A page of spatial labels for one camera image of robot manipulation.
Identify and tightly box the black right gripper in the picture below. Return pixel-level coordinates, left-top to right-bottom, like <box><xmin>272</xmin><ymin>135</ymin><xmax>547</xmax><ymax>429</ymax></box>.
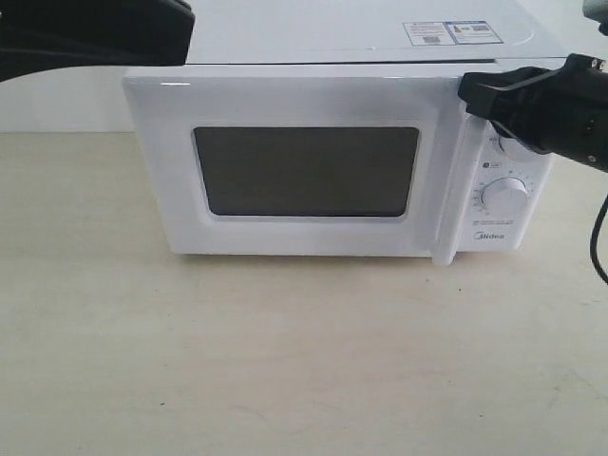
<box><xmin>459</xmin><ymin>54</ymin><xmax>607</xmax><ymax>172</ymax></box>

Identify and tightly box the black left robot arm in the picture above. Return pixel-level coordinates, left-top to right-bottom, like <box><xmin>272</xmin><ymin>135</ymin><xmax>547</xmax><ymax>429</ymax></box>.
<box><xmin>1</xmin><ymin>0</ymin><xmax>196</xmax><ymax>82</ymax></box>

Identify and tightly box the white printed label sticker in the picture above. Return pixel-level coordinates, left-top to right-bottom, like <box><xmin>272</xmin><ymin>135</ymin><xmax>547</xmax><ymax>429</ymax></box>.
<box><xmin>403</xmin><ymin>21</ymin><xmax>504</xmax><ymax>47</ymax></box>

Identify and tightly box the white microwave oven body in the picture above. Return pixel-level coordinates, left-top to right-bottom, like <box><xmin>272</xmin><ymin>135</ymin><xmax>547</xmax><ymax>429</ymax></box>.
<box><xmin>122</xmin><ymin>0</ymin><xmax>576</xmax><ymax>267</ymax></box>

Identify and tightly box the upper white control knob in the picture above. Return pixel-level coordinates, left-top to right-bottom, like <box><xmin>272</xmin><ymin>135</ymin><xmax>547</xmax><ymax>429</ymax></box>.
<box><xmin>495</xmin><ymin>135</ymin><xmax>540</xmax><ymax>162</ymax></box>

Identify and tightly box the lower white timer knob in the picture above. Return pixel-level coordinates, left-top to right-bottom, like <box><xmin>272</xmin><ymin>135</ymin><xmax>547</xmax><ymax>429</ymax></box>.
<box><xmin>481</xmin><ymin>177</ymin><xmax>529</xmax><ymax>217</ymax></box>

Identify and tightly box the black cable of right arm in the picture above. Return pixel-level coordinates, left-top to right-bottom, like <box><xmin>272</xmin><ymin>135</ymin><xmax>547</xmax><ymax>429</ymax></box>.
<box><xmin>587</xmin><ymin>192</ymin><xmax>608</xmax><ymax>286</ymax></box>

